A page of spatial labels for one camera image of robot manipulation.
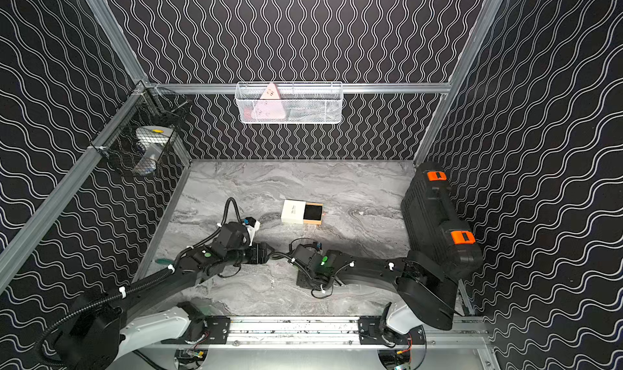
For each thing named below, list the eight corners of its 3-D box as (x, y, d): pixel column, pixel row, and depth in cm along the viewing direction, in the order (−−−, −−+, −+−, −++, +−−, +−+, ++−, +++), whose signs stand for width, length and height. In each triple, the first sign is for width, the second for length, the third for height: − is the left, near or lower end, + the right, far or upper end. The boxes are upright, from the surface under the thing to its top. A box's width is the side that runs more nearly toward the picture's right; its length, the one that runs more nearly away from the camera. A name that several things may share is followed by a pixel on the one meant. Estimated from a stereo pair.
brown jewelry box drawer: (303, 224, 100) (303, 220, 98) (304, 206, 106) (304, 202, 104) (322, 224, 100) (322, 220, 98) (322, 206, 106) (322, 202, 104)
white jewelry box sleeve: (281, 223, 101) (280, 219, 98) (284, 203, 107) (284, 199, 104) (302, 224, 100) (302, 220, 98) (305, 205, 106) (305, 201, 104)
